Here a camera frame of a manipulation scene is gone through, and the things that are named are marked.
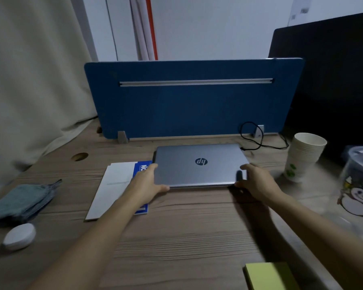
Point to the person's right hand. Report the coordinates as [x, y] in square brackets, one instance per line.
[260, 184]

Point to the person's left hand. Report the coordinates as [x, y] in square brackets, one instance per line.
[145, 185]

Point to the blue and white notebook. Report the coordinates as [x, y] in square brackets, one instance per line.
[112, 190]

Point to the silver laptop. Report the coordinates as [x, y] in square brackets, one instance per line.
[184, 166]

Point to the yellow sticky note pad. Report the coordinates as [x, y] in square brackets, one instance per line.
[269, 277]

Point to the grey cleaning cloth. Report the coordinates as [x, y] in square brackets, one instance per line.
[18, 199]

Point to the white earbud case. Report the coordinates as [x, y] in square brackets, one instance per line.
[19, 237]

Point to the person's right forearm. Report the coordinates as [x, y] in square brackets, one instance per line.
[320, 238]

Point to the person's left forearm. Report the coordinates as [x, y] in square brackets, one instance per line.
[87, 250]

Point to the wooden desk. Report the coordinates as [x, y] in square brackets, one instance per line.
[184, 232]

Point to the blue desk divider panel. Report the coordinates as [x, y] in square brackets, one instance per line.
[184, 111]

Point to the stack of white paper cups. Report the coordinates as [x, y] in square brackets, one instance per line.
[302, 160]

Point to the clear cartoon plastic cup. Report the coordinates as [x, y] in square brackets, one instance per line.
[357, 190]

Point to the black divider panel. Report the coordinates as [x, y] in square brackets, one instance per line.
[329, 72]

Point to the beige curtain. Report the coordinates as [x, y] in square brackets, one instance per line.
[27, 87]

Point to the white tube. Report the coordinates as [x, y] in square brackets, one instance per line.
[137, 27]
[145, 27]

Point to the red strip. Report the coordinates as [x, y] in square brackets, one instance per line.
[151, 27]

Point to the white paper notice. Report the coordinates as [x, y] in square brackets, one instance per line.
[300, 10]

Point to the grey divider bracket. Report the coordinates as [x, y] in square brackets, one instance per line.
[122, 137]
[259, 131]

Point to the silver divider rail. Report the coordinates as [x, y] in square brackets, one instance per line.
[196, 82]

